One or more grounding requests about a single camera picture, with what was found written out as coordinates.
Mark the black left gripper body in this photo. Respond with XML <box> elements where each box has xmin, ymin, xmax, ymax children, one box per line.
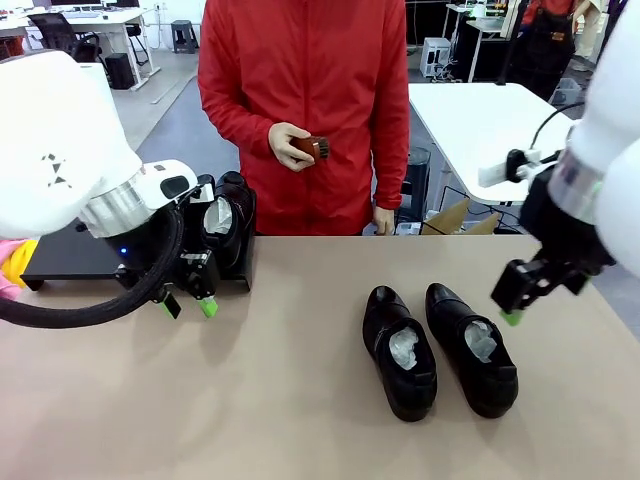
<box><xmin>104</xmin><ymin>219</ymin><xmax>172</xmax><ymax>291</ymax></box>

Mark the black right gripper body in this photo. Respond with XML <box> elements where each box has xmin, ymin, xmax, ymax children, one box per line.
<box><xmin>519</xmin><ymin>166</ymin><xmax>617</xmax><ymax>297</ymax></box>

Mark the black leather shoe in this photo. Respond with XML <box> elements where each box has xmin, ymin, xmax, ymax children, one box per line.
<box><xmin>199</xmin><ymin>171</ymin><xmax>257</xmax><ymax>281</ymax></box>
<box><xmin>424</xmin><ymin>282</ymin><xmax>520</xmax><ymax>420</ymax></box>
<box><xmin>362</xmin><ymin>285</ymin><xmax>439</xmax><ymax>423</ymax></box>

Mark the brown wooden shoe brush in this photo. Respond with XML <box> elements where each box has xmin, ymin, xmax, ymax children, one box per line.
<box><xmin>291</xmin><ymin>135</ymin><xmax>331</xmax><ymax>162</ymax></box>

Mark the red-sleeved left forearm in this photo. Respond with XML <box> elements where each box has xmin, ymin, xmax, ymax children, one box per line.
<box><xmin>372</xmin><ymin>99</ymin><xmax>412</xmax><ymax>211</ymax></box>

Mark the red-sleeved right forearm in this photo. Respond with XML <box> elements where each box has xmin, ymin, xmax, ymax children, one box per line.
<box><xmin>199</xmin><ymin>84</ymin><xmax>276</xmax><ymax>156</ymax></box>

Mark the black metal shoe stand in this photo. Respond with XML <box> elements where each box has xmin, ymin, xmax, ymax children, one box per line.
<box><xmin>20</xmin><ymin>230</ymin><xmax>126</xmax><ymax>292</ymax></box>
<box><xmin>214</xmin><ymin>189</ymin><xmax>257</xmax><ymax>292</ymax></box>

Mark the person's left hand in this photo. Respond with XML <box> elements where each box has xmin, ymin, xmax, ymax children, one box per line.
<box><xmin>374</xmin><ymin>205</ymin><xmax>397</xmax><ymax>235</ymax></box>

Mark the person's right hand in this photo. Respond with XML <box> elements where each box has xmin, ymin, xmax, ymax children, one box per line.
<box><xmin>268</xmin><ymin>123</ymin><xmax>314</xmax><ymax>173</ymax></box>

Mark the open cardboard box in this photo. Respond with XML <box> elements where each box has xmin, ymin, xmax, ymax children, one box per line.
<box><xmin>419</xmin><ymin>197</ymin><xmax>501</xmax><ymax>236</ymax></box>

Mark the yellow plastic object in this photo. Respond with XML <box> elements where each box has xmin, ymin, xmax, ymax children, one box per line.
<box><xmin>2</xmin><ymin>239</ymin><xmax>39</xmax><ymax>289</ymax></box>

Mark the pink cloth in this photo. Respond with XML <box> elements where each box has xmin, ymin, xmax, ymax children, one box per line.
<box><xmin>0</xmin><ymin>238</ymin><xmax>24</xmax><ymax>301</ymax></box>

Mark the white table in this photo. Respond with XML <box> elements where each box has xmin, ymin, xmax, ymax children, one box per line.
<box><xmin>408</xmin><ymin>82</ymin><xmax>576</xmax><ymax>206</ymax></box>

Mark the grey storage bin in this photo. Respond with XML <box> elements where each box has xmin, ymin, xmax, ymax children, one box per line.
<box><xmin>552</xmin><ymin>77</ymin><xmax>584</xmax><ymax>105</ymax></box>

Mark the black computer tower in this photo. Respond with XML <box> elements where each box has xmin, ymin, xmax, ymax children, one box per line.
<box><xmin>104</xmin><ymin>52</ymin><xmax>136</xmax><ymax>90</ymax></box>

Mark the bystander in black apron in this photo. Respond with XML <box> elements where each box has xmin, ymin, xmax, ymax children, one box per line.
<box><xmin>519</xmin><ymin>0</ymin><xmax>576</xmax><ymax>101</ymax></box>

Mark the white computer case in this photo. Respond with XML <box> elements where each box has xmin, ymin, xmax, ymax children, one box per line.
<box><xmin>423</xmin><ymin>37</ymin><xmax>454</xmax><ymax>79</ymax></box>

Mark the small grey step stool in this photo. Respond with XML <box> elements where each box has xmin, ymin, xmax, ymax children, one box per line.
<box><xmin>171</xmin><ymin>19</ymin><xmax>194</xmax><ymax>54</ymax></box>

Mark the person's red jacket torso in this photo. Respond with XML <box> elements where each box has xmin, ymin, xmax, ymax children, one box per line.
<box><xmin>197</xmin><ymin>0</ymin><xmax>412</xmax><ymax>237</ymax></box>

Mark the black mesh office chair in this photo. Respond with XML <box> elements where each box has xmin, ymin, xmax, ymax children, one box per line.
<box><xmin>27</xmin><ymin>12</ymin><xmax>101</xmax><ymax>64</ymax></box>

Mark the white office desk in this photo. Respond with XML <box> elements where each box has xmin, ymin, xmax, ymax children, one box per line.
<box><xmin>0</xmin><ymin>7</ymin><xmax>161</xmax><ymax>91</ymax></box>

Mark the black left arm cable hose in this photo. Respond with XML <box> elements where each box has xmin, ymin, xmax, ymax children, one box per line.
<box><xmin>0</xmin><ymin>207</ymin><xmax>185</xmax><ymax>330</ymax></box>

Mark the thin black camera cable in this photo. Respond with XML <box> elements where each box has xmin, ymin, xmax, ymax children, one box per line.
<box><xmin>531</xmin><ymin>101</ymin><xmax>586</xmax><ymax>152</ymax></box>

